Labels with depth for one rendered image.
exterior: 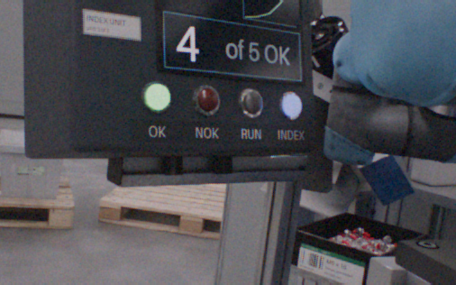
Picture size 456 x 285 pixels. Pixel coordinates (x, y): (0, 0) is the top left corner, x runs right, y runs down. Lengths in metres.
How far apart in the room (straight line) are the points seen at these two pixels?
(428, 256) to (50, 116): 0.31
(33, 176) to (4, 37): 4.53
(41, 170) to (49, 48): 3.36
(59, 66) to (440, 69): 0.28
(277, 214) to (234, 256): 2.11
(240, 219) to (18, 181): 1.62
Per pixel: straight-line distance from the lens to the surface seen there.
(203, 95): 0.53
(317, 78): 1.35
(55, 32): 0.51
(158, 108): 0.50
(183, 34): 0.53
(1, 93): 8.29
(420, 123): 0.91
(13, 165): 3.86
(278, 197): 0.70
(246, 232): 2.73
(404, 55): 0.37
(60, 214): 3.82
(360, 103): 0.89
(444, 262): 0.45
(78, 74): 0.48
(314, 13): 1.53
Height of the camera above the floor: 1.16
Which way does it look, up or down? 8 degrees down
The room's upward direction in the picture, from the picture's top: 7 degrees clockwise
